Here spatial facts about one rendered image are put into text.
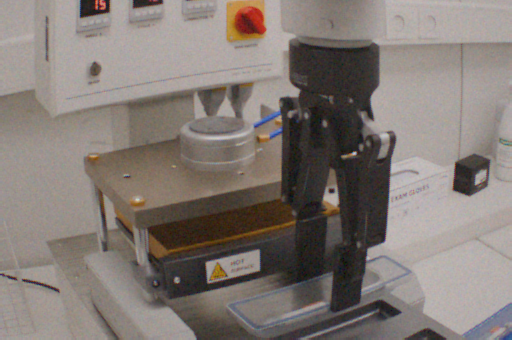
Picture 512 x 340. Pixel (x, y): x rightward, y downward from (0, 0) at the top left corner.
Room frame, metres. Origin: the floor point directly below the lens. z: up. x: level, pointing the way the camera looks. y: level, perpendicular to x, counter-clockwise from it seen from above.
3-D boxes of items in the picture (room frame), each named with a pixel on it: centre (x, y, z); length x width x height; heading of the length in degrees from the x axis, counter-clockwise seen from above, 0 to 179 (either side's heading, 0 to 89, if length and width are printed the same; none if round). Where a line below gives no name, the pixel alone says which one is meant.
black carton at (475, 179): (1.42, -0.49, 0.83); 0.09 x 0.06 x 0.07; 127
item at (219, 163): (0.80, 0.04, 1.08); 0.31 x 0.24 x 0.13; 120
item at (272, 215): (0.77, 0.03, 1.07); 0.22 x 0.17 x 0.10; 120
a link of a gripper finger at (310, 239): (0.61, -0.05, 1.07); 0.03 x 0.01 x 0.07; 120
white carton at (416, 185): (1.34, -0.28, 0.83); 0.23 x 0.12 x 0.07; 123
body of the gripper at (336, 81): (0.58, -0.06, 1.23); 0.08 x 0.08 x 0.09
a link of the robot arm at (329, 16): (0.60, -0.07, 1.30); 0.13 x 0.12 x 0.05; 120
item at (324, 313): (0.58, -0.06, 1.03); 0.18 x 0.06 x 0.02; 120
